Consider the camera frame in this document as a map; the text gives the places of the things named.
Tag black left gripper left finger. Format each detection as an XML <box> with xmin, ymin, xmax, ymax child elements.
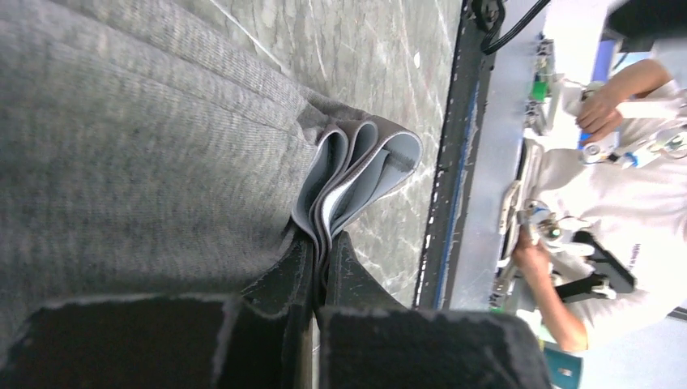
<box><xmin>1</xmin><ymin>237</ymin><xmax>314</xmax><ymax>388</ymax></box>

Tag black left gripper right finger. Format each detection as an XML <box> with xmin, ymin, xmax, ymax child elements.
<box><xmin>318</xmin><ymin>233</ymin><xmax>552</xmax><ymax>388</ymax></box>

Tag grey boxer briefs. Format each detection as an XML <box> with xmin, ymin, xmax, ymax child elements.
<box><xmin>1</xmin><ymin>1</ymin><xmax>422</xmax><ymax>353</ymax></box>

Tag person in white shirt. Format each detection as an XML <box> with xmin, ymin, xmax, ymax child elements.
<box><xmin>510</xmin><ymin>58</ymin><xmax>687</xmax><ymax>354</ymax></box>

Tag green electronics board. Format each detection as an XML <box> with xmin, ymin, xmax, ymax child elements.
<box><xmin>525</xmin><ymin>34</ymin><xmax>555</xmax><ymax>135</ymax></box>

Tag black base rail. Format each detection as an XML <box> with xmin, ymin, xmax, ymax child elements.
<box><xmin>412</xmin><ymin>1</ymin><xmax>493</xmax><ymax>310</ymax></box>

